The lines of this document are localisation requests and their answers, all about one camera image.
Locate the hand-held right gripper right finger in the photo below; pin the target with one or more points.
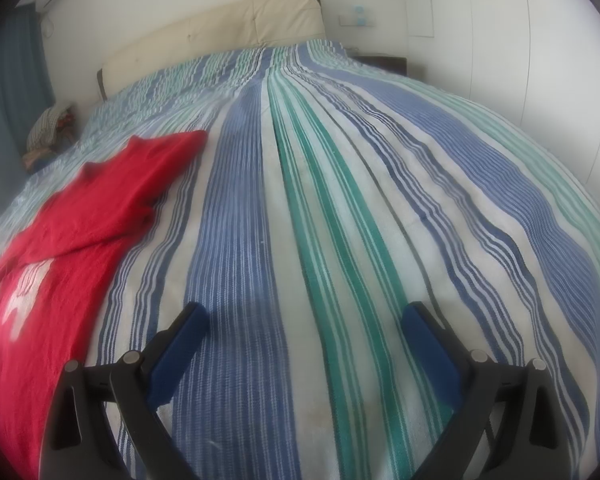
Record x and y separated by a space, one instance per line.
430 355

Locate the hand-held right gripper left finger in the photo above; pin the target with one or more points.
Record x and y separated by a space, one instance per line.
177 355

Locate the red sweater with rabbit print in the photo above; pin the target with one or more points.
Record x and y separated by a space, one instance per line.
80 220

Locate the pile of checked clothes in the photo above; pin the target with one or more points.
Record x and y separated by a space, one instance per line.
50 130

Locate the blue green striped bedspread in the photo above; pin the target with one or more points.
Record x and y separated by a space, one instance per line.
330 210

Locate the dark wooden nightstand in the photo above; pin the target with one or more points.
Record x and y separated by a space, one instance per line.
380 65

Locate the blue curtain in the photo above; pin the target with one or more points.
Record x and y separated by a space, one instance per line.
15 100

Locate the white wardrobe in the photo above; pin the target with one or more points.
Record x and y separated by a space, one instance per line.
520 50

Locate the cream padded headboard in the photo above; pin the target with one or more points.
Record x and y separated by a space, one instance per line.
205 35

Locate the wall socket plate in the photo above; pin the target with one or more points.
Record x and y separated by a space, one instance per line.
357 16

